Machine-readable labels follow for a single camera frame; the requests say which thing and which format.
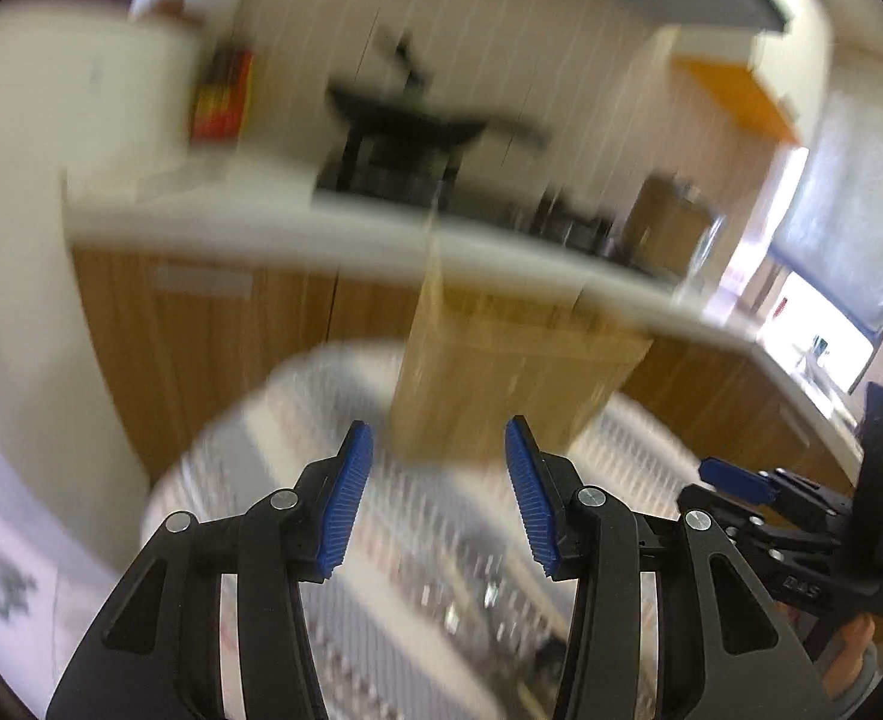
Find wooden base cabinets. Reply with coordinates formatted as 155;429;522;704
71;244;857;493

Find window roller blind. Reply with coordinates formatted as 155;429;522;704
770;89;883;335

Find black gas stove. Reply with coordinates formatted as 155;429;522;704
316;133;671;284

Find brown rice cooker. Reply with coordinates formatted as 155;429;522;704
617;172;725;284

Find orange white wall cabinet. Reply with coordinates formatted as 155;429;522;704
672;0;834;146

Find soy sauce bottle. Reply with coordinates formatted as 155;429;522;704
190;44;254;143

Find black wok with lid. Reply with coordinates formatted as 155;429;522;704
326;29;552;151

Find person's right hand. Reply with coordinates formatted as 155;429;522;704
822;614;876;699

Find beige plastic utensil basket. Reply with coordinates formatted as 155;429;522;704
386;213;653;466

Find striped woven table mat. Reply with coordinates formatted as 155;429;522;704
140;343;722;720

